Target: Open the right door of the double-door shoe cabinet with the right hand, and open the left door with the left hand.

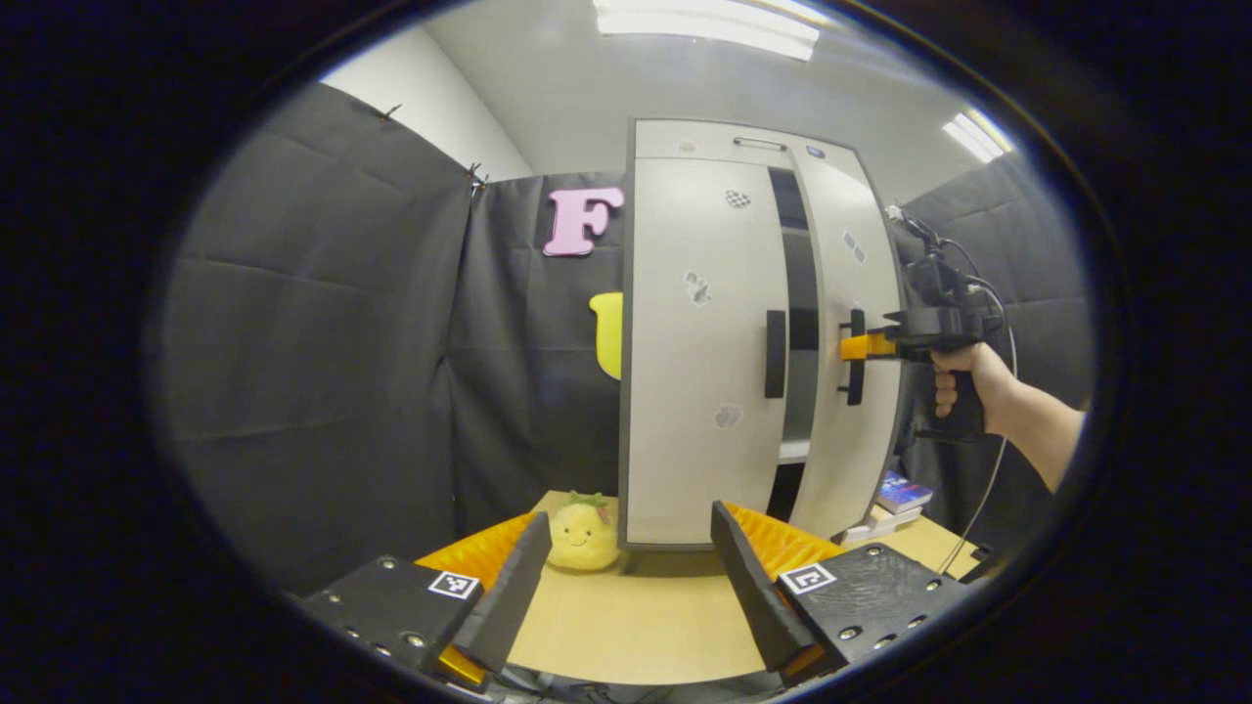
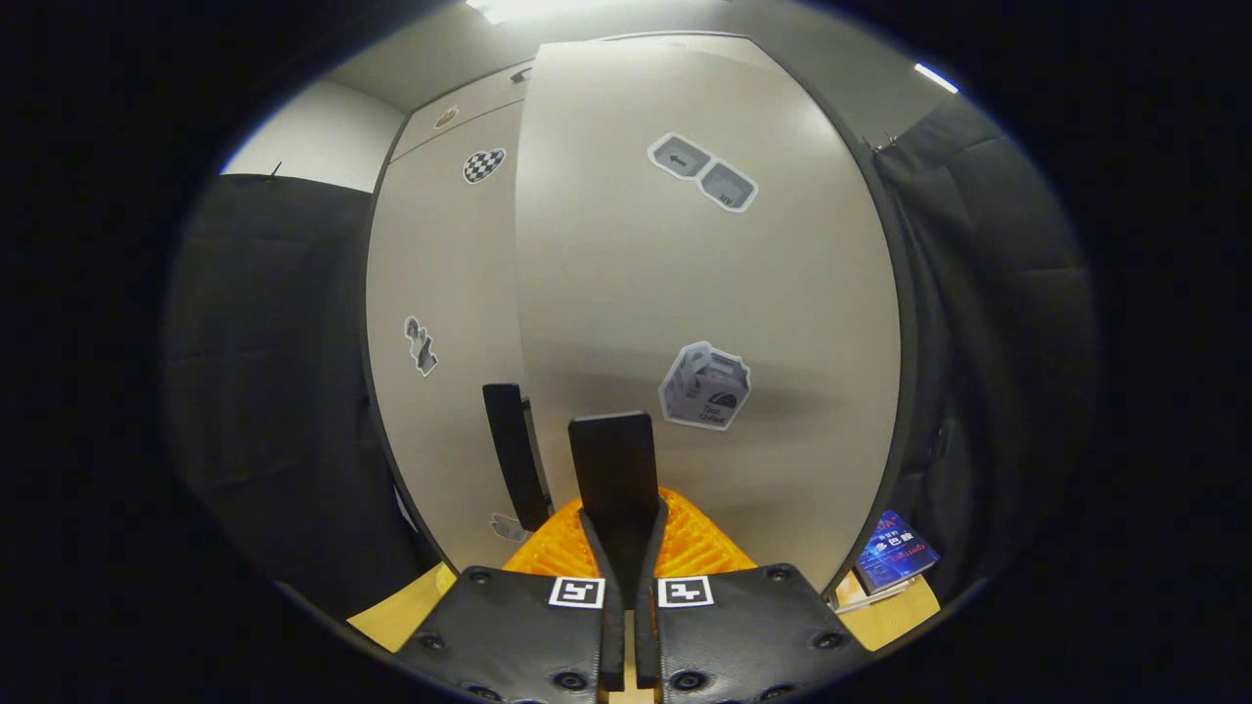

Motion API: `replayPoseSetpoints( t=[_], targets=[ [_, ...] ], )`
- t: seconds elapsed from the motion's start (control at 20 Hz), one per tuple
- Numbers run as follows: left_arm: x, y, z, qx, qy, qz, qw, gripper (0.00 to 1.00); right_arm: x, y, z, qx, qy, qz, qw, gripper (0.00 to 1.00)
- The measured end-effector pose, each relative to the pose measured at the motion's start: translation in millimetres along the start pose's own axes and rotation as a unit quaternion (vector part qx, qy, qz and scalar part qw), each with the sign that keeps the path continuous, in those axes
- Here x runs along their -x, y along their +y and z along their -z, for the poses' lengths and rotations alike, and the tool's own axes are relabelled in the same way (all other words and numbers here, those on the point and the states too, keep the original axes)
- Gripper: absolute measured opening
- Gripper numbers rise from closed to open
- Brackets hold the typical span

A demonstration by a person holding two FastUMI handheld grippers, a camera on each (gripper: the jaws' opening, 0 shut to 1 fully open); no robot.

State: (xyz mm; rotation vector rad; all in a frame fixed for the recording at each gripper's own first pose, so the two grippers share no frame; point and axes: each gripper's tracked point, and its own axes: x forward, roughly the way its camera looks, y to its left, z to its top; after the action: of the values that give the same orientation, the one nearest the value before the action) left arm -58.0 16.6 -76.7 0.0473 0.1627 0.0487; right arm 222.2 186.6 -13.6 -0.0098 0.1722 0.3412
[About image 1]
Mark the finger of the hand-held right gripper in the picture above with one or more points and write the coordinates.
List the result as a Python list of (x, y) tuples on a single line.
[(866, 346)]

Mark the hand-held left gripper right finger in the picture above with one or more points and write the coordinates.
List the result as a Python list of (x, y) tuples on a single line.
[(758, 596)]

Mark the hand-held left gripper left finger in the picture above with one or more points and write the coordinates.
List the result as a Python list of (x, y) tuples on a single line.
[(509, 606)]

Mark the white double-door shoe cabinet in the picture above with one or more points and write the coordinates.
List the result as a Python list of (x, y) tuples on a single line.
[(802, 293)]

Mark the white cabinet drawer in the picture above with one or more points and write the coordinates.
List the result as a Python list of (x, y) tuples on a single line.
[(704, 140)]

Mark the yellow plush toy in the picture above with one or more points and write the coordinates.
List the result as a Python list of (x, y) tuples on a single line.
[(582, 538)]

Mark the white book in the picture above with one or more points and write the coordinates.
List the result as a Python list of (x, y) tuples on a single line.
[(856, 534)]

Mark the blue book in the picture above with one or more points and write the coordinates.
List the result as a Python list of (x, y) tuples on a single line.
[(905, 492)]

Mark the cream book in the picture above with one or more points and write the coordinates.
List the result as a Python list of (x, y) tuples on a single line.
[(895, 518)]

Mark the ceiling light panel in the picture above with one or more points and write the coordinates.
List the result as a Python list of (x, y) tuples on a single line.
[(704, 24), (976, 135)]

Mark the black backdrop cloth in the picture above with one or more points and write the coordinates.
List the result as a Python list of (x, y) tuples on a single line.
[(313, 391)]

